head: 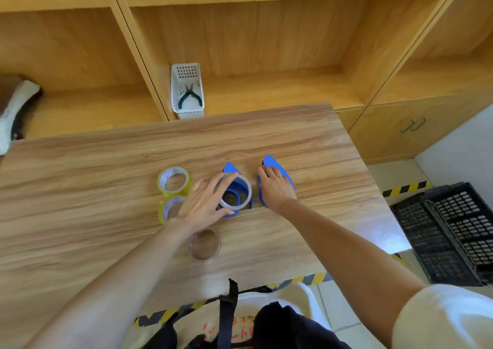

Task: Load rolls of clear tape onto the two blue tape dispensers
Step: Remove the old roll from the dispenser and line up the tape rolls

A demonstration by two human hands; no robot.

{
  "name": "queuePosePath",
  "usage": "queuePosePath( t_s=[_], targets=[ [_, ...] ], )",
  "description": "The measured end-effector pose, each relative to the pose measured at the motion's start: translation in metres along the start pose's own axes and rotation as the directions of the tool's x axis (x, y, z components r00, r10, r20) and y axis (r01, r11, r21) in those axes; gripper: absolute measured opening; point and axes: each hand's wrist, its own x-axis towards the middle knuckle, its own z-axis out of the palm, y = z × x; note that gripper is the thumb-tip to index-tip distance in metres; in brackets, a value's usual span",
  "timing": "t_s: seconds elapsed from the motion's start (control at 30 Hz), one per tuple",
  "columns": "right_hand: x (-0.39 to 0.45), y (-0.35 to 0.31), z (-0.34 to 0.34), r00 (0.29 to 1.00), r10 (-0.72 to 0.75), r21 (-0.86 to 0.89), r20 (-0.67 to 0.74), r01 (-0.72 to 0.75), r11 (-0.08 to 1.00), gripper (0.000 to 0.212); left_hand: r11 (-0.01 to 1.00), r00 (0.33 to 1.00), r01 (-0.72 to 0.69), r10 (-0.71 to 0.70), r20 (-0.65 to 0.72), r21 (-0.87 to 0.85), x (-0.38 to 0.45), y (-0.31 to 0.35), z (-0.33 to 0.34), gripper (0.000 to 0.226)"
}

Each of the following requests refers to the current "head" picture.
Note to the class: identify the person's right hand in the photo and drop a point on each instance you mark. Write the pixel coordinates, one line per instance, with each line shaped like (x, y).
(277, 191)

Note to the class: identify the blue tape dispenser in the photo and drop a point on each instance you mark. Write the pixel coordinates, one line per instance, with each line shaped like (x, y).
(230, 167)
(277, 164)

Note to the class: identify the yellow tape roll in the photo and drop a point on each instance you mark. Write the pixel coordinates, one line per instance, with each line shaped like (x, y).
(161, 186)
(161, 214)

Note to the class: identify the wooden shelf cabinet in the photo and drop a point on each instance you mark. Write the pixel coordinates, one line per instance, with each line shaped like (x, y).
(269, 40)

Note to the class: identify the clear tape roll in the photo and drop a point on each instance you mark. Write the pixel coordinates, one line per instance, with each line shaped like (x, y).
(191, 249)
(249, 194)

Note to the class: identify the person's left forearm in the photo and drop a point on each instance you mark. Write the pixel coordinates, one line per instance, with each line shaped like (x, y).
(115, 287)

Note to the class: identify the person's right forearm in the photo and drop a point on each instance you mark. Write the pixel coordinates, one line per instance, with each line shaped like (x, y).
(346, 256)

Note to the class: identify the black plastic crate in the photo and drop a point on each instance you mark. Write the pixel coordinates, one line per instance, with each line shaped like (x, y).
(462, 214)
(423, 229)

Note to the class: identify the white shirt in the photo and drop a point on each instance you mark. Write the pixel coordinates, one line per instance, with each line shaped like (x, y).
(443, 314)

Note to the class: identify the white plastic basket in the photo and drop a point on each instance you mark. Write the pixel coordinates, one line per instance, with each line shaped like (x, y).
(190, 114)

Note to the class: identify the white electronic scale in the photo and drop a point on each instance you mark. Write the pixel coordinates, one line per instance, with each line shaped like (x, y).
(15, 106)

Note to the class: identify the person's left hand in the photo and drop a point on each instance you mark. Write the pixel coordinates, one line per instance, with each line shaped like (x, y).
(200, 206)

